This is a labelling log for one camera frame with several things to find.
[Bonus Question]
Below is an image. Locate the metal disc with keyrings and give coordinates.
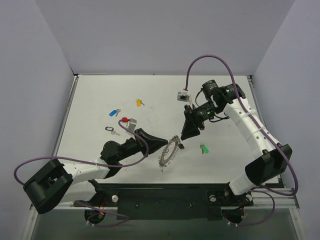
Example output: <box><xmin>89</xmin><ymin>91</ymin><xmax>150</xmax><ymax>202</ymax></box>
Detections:
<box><xmin>158</xmin><ymin>135</ymin><xmax>181</xmax><ymax>172</ymax></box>

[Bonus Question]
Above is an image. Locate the green tag key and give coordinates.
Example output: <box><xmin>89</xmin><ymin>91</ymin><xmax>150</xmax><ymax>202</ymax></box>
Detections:
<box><xmin>200</xmin><ymin>144</ymin><xmax>209</xmax><ymax>154</ymax></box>

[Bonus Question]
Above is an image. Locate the black tag key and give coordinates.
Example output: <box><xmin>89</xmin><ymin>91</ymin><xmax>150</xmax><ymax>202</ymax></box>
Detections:
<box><xmin>105</xmin><ymin>126</ymin><xmax>120</xmax><ymax>136</ymax></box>
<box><xmin>178</xmin><ymin>143</ymin><xmax>185</xmax><ymax>150</ymax></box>

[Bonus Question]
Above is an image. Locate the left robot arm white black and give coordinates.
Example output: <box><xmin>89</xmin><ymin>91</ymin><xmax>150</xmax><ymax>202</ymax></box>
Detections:
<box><xmin>23</xmin><ymin>128</ymin><xmax>168</xmax><ymax>214</ymax></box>

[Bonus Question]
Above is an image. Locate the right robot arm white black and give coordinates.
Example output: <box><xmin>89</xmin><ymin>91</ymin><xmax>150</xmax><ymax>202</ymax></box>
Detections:
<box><xmin>180</xmin><ymin>80</ymin><xmax>293</xmax><ymax>205</ymax></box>

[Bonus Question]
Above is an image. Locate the blue tag key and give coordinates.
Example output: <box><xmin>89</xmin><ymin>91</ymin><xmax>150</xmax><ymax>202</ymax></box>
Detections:
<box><xmin>109</xmin><ymin>108</ymin><xmax>121</xmax><ymax>117</ymax></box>

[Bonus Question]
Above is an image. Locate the yellow tag key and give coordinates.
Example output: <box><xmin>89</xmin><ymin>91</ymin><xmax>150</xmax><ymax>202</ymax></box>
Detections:
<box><xmin>136</xmin><ymin>99</ymin><xmax>145</xmax><ymax>107</ymax></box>

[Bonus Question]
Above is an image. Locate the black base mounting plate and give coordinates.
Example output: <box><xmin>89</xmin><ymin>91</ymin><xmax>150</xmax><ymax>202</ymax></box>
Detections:
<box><xmin>88</xmin><ymin>183</ymin><xmax>253</xmax><ymax>221</ymax></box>

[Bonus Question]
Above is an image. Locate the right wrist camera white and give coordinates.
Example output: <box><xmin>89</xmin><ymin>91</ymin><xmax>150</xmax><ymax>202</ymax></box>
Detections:
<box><xmin>177</xmin><ymin>90</ymin><xmax>191</xmax><ymax>102</ymax></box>

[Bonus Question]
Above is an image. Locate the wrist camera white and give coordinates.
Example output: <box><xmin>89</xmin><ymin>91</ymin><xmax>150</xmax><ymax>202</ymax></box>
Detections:
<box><xmin>177</xmin><ymin>90</ymin><xmax>191</xmax><ymax>102</ymax></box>
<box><xmin>121</xmin><ymin>117</ymin><xmax>137</xmax><ymax>133</ymax></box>

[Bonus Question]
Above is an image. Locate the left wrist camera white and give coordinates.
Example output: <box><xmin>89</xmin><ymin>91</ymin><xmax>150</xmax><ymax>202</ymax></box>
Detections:
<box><xmin>121</xmin><ymin>117</ymin><xmax>137</xmax><ymax>133</ymax></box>

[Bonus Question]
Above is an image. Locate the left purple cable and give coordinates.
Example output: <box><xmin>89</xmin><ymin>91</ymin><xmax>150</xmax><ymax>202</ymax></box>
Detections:
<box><xmin>13</xmin><ymin>119</ymin><xmax>151</xmax><ymax>228</ymax></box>

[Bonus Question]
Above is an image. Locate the purple cable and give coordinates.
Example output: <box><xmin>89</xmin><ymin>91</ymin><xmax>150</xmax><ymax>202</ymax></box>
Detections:
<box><xmin>13</xmin><ymin>119</ymin><xmax>151</xmax><ymax>228</ymax></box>
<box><xmin>186</xmin><ymin>54</ymin><xmax>300</xmax><ymax>227</ymax></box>

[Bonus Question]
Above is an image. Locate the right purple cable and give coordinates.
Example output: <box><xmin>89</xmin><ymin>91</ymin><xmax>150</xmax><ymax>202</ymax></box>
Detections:
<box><xmin>186</xmin><ymin>54</ymin><xmax>300</xmax><ymax>227</ymax></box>

